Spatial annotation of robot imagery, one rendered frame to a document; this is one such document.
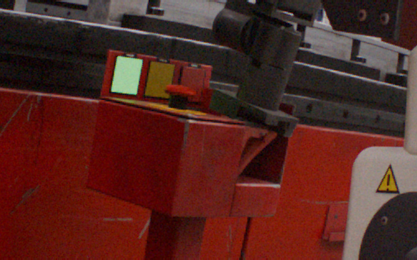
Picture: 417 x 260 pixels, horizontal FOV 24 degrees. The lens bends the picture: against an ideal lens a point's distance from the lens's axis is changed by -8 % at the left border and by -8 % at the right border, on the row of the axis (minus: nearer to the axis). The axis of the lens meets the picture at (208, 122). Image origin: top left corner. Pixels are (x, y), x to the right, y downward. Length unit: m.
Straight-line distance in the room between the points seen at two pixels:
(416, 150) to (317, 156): 1.15
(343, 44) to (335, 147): 0.28
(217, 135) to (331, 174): 0.73
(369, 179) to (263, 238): 1.06
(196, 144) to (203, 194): 0.07
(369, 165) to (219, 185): 0.50
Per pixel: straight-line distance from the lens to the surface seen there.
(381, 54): 2.24
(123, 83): 1.32
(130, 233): 1.58
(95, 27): 1.46
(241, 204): 1.29
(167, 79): 1.37
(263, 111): 1.27
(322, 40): 2.05
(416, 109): 0.74
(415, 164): 0.74
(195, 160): 1.21
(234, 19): 1.34
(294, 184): 1.85
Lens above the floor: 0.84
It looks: 3 degrees down
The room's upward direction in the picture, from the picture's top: 10 degrees clockwise
